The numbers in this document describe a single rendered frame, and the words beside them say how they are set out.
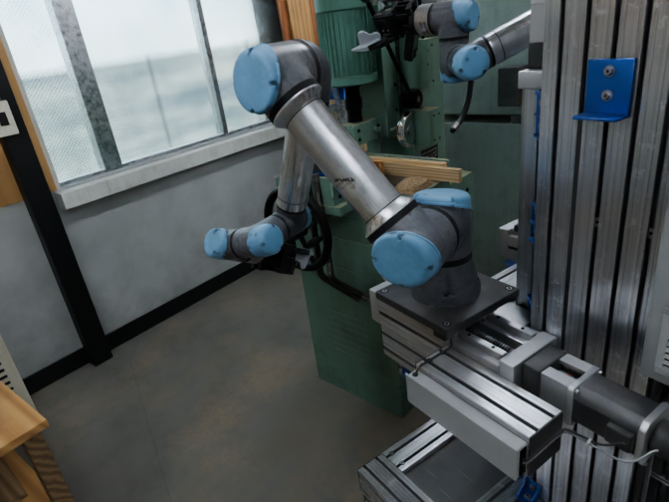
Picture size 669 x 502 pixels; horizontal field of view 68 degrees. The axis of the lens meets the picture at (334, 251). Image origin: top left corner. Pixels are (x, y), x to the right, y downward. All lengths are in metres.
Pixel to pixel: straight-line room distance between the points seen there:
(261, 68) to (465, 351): 0.67
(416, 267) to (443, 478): 0.80
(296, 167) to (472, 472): 0.96
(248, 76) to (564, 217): 0.64
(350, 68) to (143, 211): 1.52
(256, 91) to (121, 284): 1.97
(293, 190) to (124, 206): 1.63
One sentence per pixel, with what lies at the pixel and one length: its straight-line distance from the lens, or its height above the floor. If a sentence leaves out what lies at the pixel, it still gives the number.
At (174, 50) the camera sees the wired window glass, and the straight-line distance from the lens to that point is 2.95.
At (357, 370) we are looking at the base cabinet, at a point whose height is 0.15.
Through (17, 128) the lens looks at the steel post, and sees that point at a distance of 2.40.
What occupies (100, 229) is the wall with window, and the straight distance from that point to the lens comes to 2.68.
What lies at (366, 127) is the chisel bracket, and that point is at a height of 1.05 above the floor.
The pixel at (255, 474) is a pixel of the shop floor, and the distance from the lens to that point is 1.91.
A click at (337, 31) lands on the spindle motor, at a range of 1.63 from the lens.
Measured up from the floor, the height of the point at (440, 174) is 0.92.
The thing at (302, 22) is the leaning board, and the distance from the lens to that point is 3.27.
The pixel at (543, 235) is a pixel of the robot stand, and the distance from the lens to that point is 1.07.
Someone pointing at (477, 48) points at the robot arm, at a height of 1.29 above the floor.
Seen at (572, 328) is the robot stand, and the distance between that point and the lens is 1.13.
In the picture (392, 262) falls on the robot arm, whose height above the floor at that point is 0.98.
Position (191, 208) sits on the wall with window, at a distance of 2.91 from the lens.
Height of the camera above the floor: 1.38
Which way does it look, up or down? 24 degrees down
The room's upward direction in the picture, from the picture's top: 8 degrees counter-clockwise
